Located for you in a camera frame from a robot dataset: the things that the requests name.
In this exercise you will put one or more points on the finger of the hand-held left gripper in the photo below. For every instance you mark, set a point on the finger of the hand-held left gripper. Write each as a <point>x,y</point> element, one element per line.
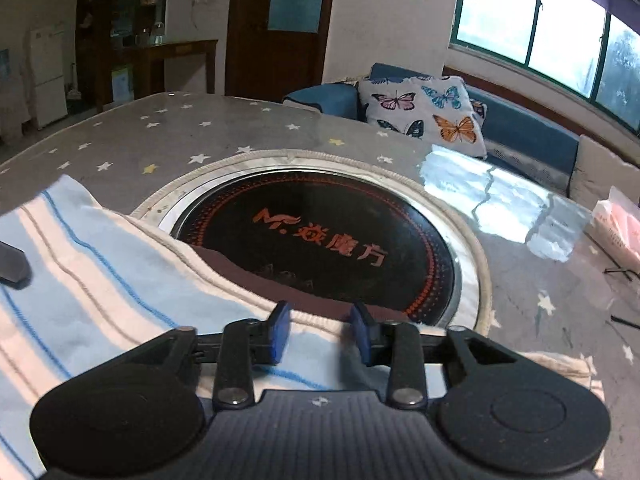
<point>12,267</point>

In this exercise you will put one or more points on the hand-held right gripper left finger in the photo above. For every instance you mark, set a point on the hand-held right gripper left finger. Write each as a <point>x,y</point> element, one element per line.
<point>277,332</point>

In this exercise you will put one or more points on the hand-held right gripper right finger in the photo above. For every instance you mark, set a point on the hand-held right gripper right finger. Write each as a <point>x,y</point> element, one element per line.
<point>362,335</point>

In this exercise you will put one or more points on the blue white striped sweater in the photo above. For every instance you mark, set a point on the blue white striped sweater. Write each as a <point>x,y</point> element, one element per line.
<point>100,285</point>

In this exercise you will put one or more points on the round black induction cooker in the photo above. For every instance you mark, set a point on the round black induction cooker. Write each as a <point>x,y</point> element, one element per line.
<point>325,200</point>

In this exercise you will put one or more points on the white refrigerator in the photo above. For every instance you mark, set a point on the white refrigerator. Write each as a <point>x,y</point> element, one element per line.
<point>47,80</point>

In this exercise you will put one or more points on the green paper sheet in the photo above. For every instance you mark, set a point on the green paper sheet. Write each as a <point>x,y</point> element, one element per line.
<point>121,83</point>

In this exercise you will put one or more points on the butterfly print pillow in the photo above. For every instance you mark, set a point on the butterfly print pillow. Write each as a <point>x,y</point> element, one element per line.
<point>420,110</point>

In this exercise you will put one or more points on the brown wooden cabinet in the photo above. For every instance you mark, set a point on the brown wooden cabinet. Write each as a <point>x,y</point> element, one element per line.
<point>150,60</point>

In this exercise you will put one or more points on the blue sofa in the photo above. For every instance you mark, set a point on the blue sofa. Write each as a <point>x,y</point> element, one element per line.
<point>525,135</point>

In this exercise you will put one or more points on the brown wooden door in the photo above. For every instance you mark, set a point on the brown wooden door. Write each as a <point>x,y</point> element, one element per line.
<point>250,60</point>

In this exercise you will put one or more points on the pink plastic bag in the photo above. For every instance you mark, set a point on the pink plastic bag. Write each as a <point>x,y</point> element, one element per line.
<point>620,230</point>

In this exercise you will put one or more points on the beige pillow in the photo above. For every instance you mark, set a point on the beige pillow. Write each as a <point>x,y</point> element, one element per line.
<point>605,175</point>

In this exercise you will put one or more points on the green framed window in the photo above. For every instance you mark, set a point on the green framed window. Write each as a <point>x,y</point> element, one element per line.
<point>550,25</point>

